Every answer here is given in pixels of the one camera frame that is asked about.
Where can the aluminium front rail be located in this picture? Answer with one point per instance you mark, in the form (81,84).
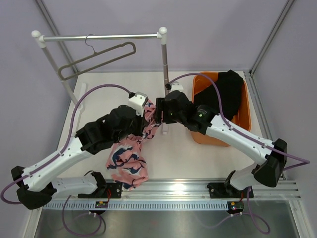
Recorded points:
(197,189)

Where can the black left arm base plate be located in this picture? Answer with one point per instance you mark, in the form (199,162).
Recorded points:
(112,190)

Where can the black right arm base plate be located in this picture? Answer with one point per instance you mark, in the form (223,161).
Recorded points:
(225,190)

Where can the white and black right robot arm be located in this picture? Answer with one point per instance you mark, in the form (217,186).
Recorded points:
(269,157)

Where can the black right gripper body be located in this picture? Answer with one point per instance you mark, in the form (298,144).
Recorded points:
(168,117)

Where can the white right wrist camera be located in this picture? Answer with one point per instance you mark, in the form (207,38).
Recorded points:
(175,86)

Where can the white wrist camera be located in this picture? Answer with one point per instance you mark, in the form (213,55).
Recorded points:
(175,86)
(137,101)

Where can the black shorts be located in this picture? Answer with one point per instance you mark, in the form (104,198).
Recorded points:
(229,85)

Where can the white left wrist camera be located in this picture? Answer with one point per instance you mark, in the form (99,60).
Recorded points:
(137,101)

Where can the orange plastic basket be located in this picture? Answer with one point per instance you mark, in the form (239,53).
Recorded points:
(242,118)

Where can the pink shark print shorts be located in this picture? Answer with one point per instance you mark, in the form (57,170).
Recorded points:
(125,162)

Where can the silver clothes rack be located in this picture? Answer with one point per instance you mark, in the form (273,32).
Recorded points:
(99,44)

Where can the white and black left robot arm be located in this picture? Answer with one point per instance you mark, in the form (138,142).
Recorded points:
(41,183)

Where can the white slotted cable duct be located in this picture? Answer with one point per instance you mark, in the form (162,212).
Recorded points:
(81,205)

